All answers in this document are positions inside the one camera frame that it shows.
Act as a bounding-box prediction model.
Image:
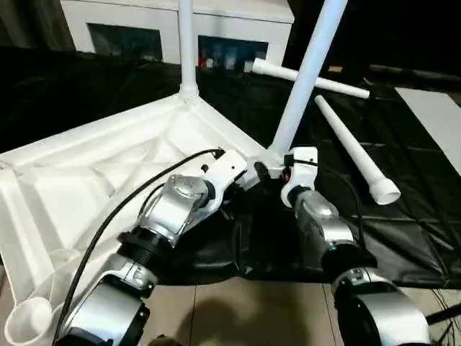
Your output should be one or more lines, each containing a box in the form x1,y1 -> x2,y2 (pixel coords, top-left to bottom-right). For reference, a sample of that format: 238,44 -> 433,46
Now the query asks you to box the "white plastic table top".
0,92 -> 290,346

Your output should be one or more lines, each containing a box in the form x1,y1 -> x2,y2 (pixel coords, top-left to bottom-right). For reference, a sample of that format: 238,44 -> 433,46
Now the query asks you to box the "white sideboard with glass doors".
59,0 -> 295,71

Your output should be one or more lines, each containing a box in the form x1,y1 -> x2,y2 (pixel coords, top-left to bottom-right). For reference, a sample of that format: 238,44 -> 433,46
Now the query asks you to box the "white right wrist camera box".
280,146 -> 319,208

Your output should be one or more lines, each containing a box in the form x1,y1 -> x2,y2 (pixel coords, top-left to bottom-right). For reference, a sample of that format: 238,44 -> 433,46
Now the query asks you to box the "white plastic table leg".
265,0 -> 349,171
314,94 -> 402,207
251,58 -> 371,99
176,0 -> 200,103

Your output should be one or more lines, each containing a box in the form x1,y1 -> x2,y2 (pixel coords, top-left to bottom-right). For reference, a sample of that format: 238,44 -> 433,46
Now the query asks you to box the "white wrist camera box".
200,149 -> 249,204
280,146 -> 319,208

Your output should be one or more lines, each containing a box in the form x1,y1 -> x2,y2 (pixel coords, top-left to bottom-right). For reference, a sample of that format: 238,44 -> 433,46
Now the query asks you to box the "black cabinet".
285,0 -> 461,87

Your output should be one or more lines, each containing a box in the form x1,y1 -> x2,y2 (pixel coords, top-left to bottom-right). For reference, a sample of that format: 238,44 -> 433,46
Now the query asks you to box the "black metal table frame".
425,301 -> 461,327

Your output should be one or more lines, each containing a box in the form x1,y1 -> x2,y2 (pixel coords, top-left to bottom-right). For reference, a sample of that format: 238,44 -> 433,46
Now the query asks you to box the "grey curtain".
0,0 -> 76,51

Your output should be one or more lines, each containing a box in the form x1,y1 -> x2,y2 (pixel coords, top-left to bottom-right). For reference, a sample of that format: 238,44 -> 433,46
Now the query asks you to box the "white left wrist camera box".
200,149 -> 249,204

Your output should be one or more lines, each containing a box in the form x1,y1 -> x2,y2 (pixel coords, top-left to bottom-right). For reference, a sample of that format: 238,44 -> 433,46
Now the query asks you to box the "black mat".
0,45 -> 461,290

